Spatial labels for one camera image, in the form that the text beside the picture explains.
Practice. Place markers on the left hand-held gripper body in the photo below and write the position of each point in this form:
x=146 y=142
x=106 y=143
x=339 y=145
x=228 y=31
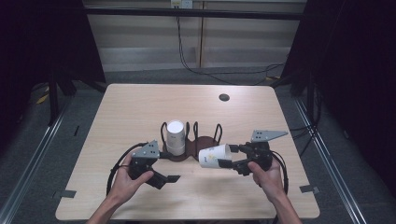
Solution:
x=143 y=161

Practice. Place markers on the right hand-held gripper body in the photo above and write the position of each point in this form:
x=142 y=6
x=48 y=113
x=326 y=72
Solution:
x=260 y=155

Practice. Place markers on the white paper cup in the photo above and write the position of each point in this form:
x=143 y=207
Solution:
x=213 y=157

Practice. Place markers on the stack of white cups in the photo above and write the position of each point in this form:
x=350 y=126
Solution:
x=175 y=137

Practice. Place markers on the person's right hand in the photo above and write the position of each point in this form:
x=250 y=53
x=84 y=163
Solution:
x=267 y=182

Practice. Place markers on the person's left hand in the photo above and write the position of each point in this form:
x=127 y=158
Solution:
x=124 y=183

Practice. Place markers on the grey tape strip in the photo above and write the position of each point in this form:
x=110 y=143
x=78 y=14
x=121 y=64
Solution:
x=65 y=193
x=308 y=188

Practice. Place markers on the black metal stand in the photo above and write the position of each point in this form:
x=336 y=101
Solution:
x=53 y=99

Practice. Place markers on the yellow floor tape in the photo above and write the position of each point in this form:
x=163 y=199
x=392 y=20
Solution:
x=42 y=99

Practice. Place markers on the dark curtain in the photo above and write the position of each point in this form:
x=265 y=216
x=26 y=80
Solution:
x=358 y=77
x=37 y=46

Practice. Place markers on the black horizontal bar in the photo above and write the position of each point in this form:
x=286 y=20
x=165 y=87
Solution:
x=186 y=13

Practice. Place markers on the metal floor rail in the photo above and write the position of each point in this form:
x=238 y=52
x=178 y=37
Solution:
x=330 y=161
x=37 y=149

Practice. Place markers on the white wall outlet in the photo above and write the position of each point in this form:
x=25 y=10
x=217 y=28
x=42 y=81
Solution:
x=182 y=3

